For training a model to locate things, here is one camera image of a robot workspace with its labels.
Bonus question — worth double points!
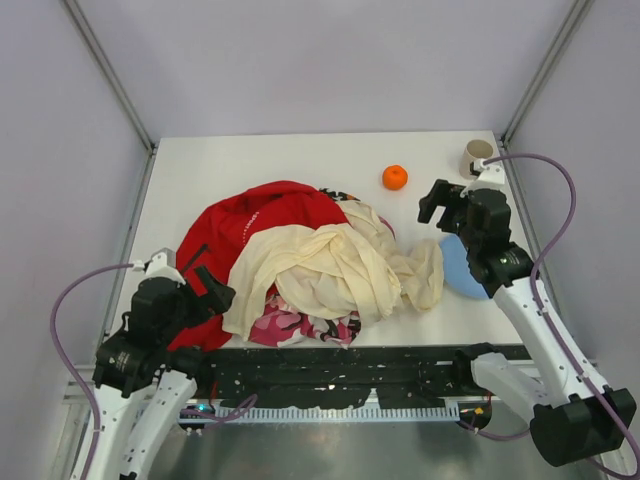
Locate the cream cloth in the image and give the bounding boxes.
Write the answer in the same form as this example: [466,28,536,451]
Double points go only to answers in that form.
[222,200,444,340]

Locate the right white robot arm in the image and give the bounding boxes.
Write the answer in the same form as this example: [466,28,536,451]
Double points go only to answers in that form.
[418,179,637,467]

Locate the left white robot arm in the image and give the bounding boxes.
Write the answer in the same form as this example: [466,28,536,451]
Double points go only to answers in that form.
[71,249,235,479]

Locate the pink camouflage cloth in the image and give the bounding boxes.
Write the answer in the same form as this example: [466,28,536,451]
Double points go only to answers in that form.
[249,294,362,348]

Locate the orange camouflage cloth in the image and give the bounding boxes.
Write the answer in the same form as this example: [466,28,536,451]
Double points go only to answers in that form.
[320,188,358,202]

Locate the red shirt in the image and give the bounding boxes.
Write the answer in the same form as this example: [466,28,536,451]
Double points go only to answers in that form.
[176,181,347,328]

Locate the orange fruit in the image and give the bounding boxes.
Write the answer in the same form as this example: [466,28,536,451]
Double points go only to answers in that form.
[382,164,408,191]

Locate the blue plate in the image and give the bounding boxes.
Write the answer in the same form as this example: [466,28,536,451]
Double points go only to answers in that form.
[439,235,489,300]

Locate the beige ceramic cup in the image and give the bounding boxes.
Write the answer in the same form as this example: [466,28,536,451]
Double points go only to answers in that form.
[459,139,494,179]

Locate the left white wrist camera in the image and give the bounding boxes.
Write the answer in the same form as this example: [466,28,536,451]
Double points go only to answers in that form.
[131,248,186,284]

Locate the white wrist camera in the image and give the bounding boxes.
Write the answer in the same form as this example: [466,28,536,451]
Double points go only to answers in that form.
[131,248,186,284]
[461,158,505,197]

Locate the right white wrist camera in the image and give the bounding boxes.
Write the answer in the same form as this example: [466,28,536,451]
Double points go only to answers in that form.
[461,158,505,197]

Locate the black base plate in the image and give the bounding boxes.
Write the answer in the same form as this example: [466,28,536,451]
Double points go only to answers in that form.
[197,346,488,410]

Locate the white slotted cable duct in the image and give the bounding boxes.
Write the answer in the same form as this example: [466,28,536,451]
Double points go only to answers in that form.
[179,402,461,424]

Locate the right aluminium frame post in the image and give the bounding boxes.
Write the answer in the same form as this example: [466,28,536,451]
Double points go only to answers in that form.
[499,0,595,149]

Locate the aluminium frame post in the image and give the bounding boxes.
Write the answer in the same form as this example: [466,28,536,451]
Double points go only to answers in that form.
[499,0,595,149]
[61,0,157,151]

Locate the left aluminium frame post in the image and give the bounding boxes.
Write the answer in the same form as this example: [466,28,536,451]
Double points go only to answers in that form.
[61,0,157,151]

